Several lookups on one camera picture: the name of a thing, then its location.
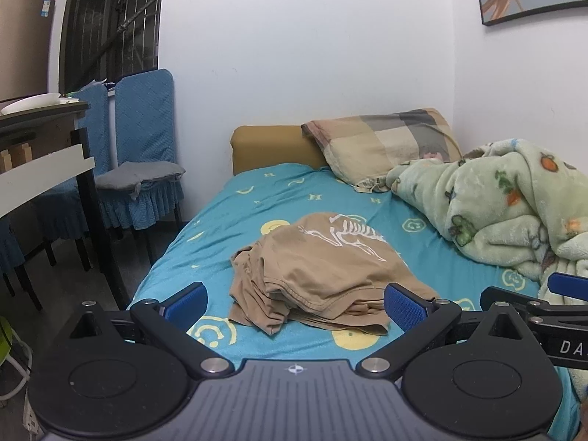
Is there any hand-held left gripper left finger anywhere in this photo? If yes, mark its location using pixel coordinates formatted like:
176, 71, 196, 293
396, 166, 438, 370
69, 282, 235, 380

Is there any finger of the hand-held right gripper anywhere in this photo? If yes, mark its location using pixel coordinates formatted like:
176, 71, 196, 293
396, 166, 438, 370
480, 286, 552, 317
548, 272, 588, 306

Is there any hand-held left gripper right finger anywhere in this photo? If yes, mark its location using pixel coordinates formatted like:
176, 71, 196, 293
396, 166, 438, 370
356, 282, 529, 382

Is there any tan printed t-shirt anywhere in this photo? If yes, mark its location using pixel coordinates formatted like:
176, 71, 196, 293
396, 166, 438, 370
228, 211, 439, 337

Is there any bed with teal sheet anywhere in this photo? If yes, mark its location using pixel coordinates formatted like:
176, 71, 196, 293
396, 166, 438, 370
126, 163, 582, 441

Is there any green printed fleece blanket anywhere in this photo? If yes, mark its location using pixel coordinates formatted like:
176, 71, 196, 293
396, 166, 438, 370
385, 137, 588, 306

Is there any grey cloth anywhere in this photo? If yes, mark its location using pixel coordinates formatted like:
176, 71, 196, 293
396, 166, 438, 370
95, 162, 186, 202

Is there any plaid beige pillow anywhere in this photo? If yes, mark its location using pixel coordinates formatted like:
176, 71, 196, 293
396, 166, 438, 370
301, 108, 462, 193

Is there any mustard yellow headboard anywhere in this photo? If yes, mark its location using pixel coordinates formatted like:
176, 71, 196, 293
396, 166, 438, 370
231, 124, 329, 176

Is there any blue covered chair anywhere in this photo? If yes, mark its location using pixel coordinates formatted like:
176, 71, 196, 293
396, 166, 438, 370
94, 69, 187, 265
34, 85, 112, 272
0, 216, 44, 311

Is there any green plastic object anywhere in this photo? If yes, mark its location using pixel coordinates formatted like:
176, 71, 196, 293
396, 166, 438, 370
0, 315, 33, 400

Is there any dark wooden table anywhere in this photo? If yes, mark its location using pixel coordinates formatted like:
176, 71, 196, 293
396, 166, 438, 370
0, 100, 132, 308

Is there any white power strip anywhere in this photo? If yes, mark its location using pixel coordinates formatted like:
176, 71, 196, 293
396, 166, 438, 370
22, 399, 42, 437

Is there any white plate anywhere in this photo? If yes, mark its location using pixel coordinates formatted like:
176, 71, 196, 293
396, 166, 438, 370
0, 93, 61, 115

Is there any window with dark grille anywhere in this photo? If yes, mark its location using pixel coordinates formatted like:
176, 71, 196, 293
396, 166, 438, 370
59, 0, 166, 95

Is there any cardboard box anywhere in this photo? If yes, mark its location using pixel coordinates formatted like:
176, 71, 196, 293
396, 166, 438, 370
0, 0, 56, 102

